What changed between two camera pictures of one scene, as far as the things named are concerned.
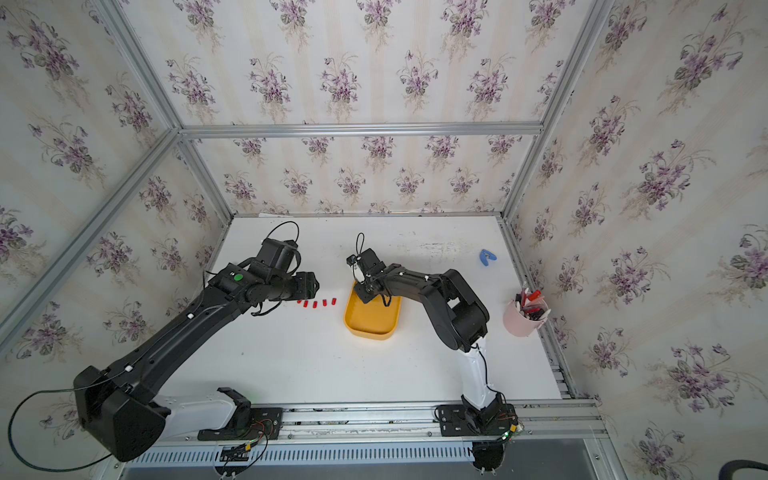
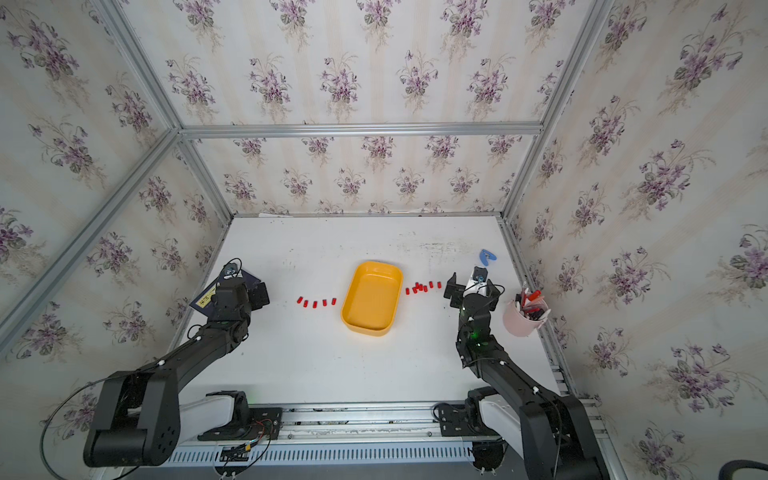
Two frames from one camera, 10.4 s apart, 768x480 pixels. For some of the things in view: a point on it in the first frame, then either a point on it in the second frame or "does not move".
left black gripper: x=306 y=285 -> x=255 y=301
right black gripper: x=364 y=297 -> x=456 y=289
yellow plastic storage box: x=372 y=320 does not move
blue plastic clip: x=484 y=253 does not move
